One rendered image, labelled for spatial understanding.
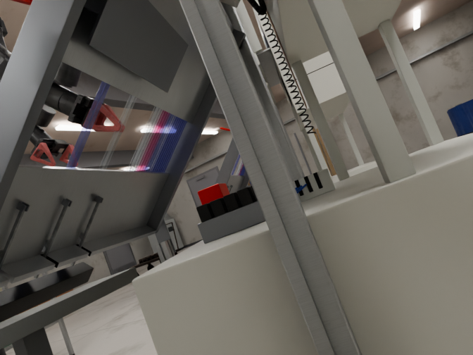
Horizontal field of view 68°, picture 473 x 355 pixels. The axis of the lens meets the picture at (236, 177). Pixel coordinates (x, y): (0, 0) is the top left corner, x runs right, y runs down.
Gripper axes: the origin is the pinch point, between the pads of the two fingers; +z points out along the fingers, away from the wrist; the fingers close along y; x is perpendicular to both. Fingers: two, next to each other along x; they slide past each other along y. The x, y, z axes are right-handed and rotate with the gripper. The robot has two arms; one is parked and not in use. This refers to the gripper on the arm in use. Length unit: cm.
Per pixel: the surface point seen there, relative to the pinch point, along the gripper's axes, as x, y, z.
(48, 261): 29.2, -12.3, 4.7
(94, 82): -7, 369, -274
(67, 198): 16.5, -10.8, 2.0
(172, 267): 9.7, -32.7, 33.1
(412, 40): -437, 865, 135
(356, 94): -18, -32, 44
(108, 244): 29.0, 8.2, 5.7
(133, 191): 15.7, 16.1, 2.3
